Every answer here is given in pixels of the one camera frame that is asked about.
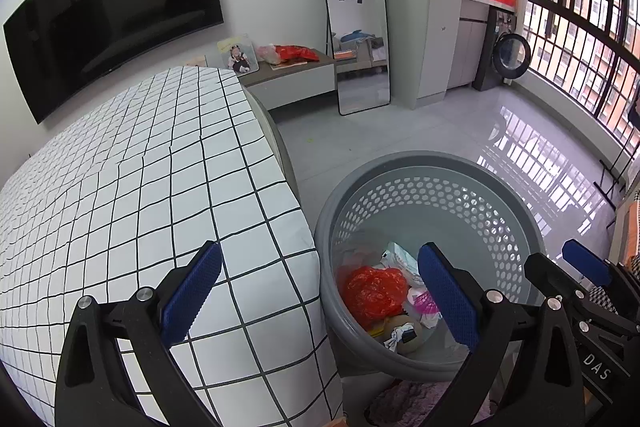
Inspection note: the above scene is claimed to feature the red plastic bag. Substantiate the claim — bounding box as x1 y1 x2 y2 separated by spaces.
341 267 409 331

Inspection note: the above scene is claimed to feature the pink plastic shuttlecock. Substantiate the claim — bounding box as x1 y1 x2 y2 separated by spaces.
408 287 439 315

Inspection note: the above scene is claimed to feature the beige fluffy round pad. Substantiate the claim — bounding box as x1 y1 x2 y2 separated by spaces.
382 314 425 355

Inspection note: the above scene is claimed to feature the baby wipes packet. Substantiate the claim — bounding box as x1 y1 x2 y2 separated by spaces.
380 242 424 288

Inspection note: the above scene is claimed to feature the pink snack wrapper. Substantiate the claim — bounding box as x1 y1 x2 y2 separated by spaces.
342 246 382 270

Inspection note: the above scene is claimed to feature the checkered chair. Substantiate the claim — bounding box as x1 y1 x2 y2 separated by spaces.
587 190 640 318

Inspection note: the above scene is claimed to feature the grey perforated laundry basket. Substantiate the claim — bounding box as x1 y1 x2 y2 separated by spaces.
314 150 544 381

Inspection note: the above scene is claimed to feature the white grid tablecloth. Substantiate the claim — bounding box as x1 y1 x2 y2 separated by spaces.
1 66 343 426

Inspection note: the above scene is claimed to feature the low grey tv cabinet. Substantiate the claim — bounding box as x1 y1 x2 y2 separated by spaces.
240 52 336 109

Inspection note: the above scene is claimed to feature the front-load washing machine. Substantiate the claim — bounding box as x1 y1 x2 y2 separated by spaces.
472 6 532 91

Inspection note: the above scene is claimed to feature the framed child photo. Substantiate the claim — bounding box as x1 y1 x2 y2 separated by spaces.
217 35 259 77

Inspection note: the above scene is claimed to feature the red bag on cabinet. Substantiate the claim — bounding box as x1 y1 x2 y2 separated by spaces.
274 46 320 64

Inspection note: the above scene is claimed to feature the tall standing mirror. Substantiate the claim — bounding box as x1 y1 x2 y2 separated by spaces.
326 0 390 116

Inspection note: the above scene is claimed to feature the black wall television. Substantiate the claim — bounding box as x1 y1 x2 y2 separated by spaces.
3 0 224 122

